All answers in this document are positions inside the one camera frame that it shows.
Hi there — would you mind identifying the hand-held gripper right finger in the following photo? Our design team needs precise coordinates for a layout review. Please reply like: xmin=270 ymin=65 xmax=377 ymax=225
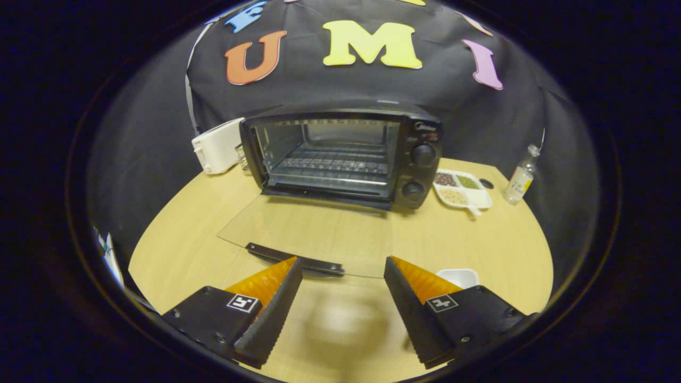
xmin=384 ymin=256 xmax=533 ymax=370

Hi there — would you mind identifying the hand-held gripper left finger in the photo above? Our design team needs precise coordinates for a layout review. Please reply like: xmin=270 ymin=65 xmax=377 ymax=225
xmin=161 ymin=256 xmax=304 ymax=369

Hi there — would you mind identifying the black toaster oven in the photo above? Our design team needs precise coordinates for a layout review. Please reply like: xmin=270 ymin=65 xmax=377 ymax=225
xmin=217 ymin=106 xmax=443 ymax=279

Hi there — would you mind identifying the white toaster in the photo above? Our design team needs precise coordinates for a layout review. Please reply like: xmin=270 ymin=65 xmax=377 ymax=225
xmin=192 ymin=118 xmax=246 ymax=175

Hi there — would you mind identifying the white rectangular tray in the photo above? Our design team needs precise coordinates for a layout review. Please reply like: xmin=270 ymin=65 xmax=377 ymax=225
xmin=436 ymin=269 xmax=480 ymax=290

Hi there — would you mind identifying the white divided dish with grains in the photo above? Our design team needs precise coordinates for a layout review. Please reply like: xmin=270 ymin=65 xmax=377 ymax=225
xmin=432 ymin=169 xmax=493 ymax=216

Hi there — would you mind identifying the clear plastic bottle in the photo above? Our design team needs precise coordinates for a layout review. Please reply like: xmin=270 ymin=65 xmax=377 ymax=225
xmin=504 ymin=144 xmax=541 ymax=205

